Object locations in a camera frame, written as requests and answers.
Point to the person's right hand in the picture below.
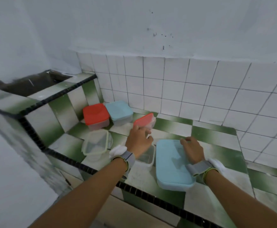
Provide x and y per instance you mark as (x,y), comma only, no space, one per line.
(193,150)

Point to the person's left hand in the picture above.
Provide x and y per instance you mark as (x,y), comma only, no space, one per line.
(136,142)

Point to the person's left thumb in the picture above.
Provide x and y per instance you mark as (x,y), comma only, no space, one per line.
(149,140)

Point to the person's right thumb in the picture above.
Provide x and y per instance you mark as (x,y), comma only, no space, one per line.
(183,141)

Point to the small red-lidded clear container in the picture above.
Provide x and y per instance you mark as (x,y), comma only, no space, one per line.
(146,120)

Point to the large blue-lidded rectangular container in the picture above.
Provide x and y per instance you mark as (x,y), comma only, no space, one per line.
(171,168)

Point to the person's right forearm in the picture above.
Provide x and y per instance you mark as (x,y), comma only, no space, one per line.
(240,201)

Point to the person's left forearm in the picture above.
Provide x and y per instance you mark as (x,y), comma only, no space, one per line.
(86,197)

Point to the open clear plastic container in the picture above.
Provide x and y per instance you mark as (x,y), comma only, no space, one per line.
(147,157)

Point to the grey left wrist band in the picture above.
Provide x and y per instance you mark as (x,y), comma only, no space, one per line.
(129,160)

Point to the grey wrist band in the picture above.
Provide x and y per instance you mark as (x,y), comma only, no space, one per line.
(129,160)
(200,168)

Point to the grey right wrist band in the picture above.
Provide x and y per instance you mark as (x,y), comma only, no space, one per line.
(200,168)

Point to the white left wrist tracker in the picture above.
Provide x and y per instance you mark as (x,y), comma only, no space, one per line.
(117,151)

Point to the white wrist tracker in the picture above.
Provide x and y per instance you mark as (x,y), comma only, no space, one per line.
(217,165)
(117,151)

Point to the white right wrist tracker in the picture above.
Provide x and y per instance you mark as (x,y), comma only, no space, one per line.
(217,165)

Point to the square blue-lidded clear container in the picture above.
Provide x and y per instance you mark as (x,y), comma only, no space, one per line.
(119,111)

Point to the clear container with green-rimmed lid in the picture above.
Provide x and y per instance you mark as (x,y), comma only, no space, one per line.
(96,144)

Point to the square red-lidded clear container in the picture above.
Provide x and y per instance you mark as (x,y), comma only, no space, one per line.
(96,115)

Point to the green white tiled raised ledge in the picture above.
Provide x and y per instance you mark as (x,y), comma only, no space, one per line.
(45,111)

